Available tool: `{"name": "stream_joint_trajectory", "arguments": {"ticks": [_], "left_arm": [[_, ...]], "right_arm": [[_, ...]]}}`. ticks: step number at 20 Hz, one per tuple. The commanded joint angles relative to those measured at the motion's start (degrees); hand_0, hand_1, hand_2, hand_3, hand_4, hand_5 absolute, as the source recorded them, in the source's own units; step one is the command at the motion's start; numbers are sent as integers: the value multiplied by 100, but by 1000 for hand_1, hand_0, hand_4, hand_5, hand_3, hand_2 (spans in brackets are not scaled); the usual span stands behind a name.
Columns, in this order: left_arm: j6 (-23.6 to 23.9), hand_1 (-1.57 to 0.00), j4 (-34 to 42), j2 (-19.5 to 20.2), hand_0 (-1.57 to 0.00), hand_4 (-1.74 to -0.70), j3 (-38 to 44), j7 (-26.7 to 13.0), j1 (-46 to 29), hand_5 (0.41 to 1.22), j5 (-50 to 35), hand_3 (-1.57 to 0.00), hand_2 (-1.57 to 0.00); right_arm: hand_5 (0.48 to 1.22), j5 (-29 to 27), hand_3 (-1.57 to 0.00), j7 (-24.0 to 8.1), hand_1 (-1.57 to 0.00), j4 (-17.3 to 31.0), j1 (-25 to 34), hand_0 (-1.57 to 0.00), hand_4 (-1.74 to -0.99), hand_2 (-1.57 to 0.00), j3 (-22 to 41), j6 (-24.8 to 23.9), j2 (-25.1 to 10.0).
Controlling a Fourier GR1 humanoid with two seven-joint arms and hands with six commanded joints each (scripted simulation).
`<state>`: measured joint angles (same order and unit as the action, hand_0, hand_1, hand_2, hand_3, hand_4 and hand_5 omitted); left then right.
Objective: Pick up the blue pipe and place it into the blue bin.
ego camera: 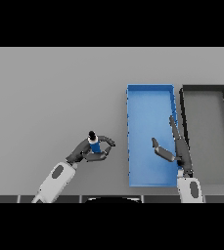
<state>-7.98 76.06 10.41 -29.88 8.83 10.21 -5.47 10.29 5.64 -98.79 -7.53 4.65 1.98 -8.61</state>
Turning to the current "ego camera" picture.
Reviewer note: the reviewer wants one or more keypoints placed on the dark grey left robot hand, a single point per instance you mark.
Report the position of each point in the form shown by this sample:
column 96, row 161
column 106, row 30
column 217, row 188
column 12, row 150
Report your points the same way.
column 80, row 152

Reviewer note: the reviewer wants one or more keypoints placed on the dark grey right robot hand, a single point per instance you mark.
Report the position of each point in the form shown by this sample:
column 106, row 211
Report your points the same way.
column 182, row 153

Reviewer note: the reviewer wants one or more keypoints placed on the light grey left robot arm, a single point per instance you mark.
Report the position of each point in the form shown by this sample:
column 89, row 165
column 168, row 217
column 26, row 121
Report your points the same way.
column 56, row 181

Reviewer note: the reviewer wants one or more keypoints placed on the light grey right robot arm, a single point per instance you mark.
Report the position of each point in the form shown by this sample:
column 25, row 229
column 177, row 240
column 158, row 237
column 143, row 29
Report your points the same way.
column 190, row 188

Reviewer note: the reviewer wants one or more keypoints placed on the dark grey bin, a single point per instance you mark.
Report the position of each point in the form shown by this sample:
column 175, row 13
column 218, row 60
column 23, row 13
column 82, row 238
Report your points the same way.
column 208, row 136

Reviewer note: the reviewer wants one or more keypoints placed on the blue bin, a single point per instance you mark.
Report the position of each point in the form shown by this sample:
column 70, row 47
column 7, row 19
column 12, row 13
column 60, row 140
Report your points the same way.
column 149, row 136

